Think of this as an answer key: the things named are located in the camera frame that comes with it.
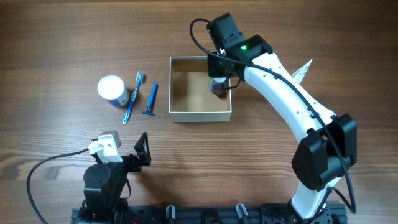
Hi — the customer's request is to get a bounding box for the white cardboard box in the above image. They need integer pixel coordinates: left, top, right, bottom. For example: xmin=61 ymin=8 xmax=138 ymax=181
xmin=169 ymin=56 xmax=232 ymax=123

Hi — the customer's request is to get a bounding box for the white tube with print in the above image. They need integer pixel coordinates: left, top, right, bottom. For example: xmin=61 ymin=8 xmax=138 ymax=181
xmin=292 ymin=59 xmax=312 ymax=84

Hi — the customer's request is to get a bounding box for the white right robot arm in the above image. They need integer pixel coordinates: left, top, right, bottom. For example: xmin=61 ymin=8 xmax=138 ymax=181
xmin=209 ymin=32 xmax=358 ymax=222

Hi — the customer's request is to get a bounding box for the clear spray bottle dark liquid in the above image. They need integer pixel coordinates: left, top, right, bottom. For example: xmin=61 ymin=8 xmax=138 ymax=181
xmin=209 ymin=77 xmax=227 ymax=96

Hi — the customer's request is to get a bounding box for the blue disposable razor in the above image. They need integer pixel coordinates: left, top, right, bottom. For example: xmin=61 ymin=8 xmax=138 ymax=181
xmin=142 ymin=83 xmax=159 ymax=116

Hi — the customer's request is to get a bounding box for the blue white toothbrush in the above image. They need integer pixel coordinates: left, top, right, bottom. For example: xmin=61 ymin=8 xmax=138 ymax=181
xmin=123 ymin=71 xmax=144 ymax=124

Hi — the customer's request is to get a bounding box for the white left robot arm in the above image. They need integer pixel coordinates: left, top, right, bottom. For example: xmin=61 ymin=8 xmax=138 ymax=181
xmin=73 ymin=131 xmax=151 ymax=223

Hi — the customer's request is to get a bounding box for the white round jar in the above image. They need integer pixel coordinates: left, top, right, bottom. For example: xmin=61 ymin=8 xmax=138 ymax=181
xmin=97 ymin=75 xmax=130 ymax=107

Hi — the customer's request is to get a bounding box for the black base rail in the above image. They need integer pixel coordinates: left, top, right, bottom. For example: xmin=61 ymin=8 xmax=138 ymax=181
xmin=70 ymin=203 xmax=348 ymax=224

